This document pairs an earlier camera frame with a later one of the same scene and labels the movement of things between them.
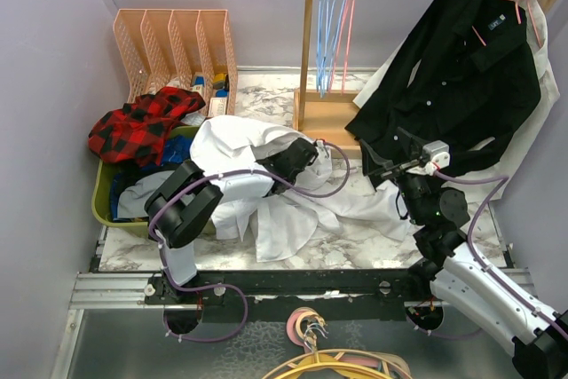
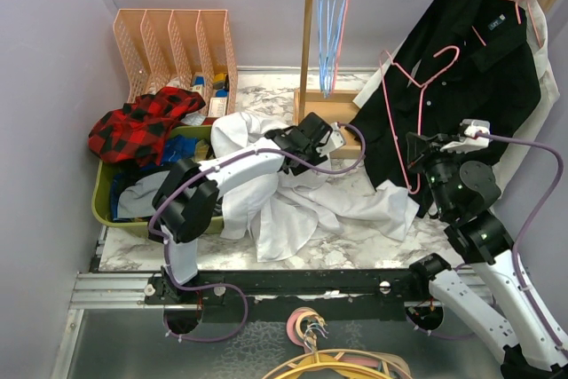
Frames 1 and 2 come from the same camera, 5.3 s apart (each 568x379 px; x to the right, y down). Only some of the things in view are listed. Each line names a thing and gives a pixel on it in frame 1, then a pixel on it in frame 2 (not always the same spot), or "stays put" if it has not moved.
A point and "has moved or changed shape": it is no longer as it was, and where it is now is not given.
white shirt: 304,221 has moved or changed shape
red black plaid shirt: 135,130 stays put
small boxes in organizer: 217,105 stays put
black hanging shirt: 463,78 stays put
